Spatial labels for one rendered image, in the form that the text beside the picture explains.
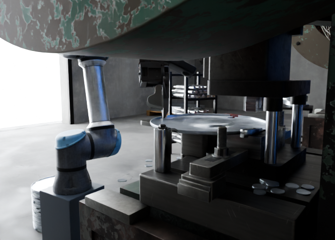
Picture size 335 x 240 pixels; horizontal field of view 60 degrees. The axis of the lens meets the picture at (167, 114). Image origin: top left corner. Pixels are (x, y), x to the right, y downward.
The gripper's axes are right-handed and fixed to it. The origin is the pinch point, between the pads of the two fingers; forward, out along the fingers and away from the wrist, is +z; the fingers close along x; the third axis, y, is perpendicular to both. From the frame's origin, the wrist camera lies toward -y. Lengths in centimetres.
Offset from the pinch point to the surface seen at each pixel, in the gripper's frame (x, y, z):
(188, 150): 9.0, -3.8, 11.3
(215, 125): 15.4, -9.0, 6.2
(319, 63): -71, -104, -44
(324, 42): -65, -105, -54
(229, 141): 20.5, -10.2, 10.5
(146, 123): 3.8, 5.9, 3.4
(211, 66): 22.4, -6.9, -5.6
